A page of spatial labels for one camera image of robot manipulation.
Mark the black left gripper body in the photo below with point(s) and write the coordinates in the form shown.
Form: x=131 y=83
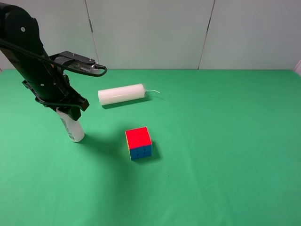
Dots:
x=50 y=86

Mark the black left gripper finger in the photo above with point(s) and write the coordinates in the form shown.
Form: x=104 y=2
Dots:
x=74 y=99
x=73 y=112

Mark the white bottle with black brush cap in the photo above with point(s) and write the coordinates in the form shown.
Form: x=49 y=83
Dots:
x=72 y=127

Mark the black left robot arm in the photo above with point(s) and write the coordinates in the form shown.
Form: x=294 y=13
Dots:
x=21 y=45

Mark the white pillar candle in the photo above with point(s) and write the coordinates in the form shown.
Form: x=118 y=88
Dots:
x=122 y=94

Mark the colourful puzzle cube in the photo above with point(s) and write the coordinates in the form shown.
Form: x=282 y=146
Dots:
x=139 y=143

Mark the green table cloth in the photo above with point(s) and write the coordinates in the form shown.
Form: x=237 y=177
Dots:
x=226 y=151

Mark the pink object at right edge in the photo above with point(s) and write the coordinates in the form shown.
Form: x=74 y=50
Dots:
x=297 y=68

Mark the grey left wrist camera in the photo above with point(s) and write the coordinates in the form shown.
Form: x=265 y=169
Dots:
x=77 y=62

